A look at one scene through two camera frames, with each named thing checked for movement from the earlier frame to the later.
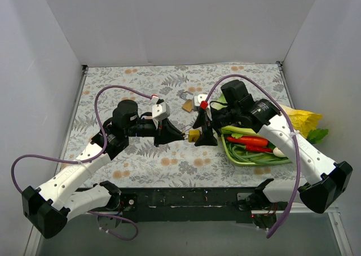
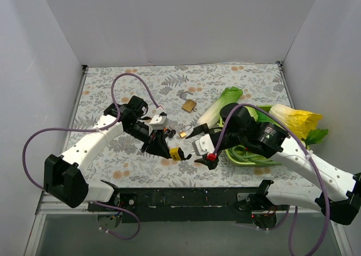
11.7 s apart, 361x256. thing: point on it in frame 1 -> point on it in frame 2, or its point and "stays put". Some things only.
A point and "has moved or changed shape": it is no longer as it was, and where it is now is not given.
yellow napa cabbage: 303,122 stays put
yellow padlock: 193,135 has moved or changed shape
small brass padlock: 183,132 stays put
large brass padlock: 187,105 stays put
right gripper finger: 206,137 -> 211,164
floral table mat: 166,121 stays put
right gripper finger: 201,119 -> 203,128
